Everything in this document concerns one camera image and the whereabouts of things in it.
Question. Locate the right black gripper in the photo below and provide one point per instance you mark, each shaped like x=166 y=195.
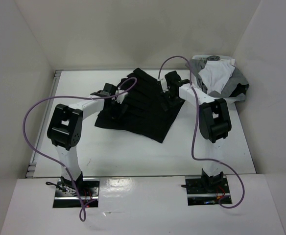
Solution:
x=164 y=95

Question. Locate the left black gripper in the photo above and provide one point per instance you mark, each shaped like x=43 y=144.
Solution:
x=116 y=114

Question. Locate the black pleated skirt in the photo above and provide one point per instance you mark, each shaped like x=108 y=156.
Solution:
x=148 y=113

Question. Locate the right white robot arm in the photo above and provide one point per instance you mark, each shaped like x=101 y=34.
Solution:
x=212 y=122

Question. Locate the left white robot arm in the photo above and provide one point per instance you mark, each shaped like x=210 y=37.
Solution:
x=65 y=129

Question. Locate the grey garment in basket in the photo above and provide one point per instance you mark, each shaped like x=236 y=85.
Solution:
x=236 y=87

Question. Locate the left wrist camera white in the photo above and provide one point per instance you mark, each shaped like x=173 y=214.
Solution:
x=121 y=95

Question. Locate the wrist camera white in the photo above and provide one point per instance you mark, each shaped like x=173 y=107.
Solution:
x=121 y=95
x=164 y=84

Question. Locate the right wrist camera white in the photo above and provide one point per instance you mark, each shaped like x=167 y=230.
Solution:
x=164 y=84

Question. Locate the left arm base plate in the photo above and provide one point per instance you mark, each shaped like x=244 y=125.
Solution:
x=66 y=197

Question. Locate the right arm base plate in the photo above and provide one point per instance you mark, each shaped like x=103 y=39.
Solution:
x=197 y=195

